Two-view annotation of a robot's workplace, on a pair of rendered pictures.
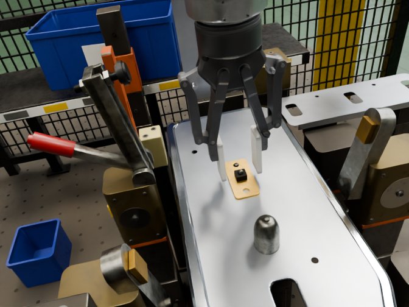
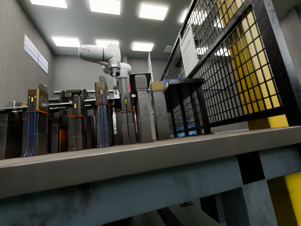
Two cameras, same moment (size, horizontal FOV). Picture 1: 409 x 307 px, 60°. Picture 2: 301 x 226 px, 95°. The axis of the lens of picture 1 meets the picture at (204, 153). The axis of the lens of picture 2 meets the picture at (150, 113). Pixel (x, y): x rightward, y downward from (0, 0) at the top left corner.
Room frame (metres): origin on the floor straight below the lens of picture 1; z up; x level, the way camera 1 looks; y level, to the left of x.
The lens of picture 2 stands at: (0.58, -1.01, 0.71)
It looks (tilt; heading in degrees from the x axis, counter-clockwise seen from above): 11 degrees up; 88
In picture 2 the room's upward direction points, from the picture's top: 7 degrees counter-clockwise
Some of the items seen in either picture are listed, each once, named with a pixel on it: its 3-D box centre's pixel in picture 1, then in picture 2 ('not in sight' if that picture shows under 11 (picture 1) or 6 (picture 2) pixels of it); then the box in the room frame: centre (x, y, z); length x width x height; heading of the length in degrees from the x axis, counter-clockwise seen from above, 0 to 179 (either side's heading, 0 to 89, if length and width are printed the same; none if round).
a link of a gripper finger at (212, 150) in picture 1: (206, 145); not in sight; (0.39, 0.00, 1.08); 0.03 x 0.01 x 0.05; 95
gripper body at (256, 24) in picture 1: (230, 53); (115, 75); (0.40, -0.05, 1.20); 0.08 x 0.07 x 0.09; 95
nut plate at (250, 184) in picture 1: (240, 175); not in sight; (0.40, -0.05, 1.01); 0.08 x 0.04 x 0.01; 5
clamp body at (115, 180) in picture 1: (145, 253); not in sight; (0.38, 0.13, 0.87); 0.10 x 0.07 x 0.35; 95
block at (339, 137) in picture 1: (333, 191); (127, 118); (0.49, -0.25, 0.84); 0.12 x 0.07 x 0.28; 95
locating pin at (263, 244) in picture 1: (266, 235); not in sight; (0.27, -0.06, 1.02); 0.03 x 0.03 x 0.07
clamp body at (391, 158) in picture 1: (379, 228); (102, 115); (0.36, -0.27, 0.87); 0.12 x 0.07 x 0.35; 95
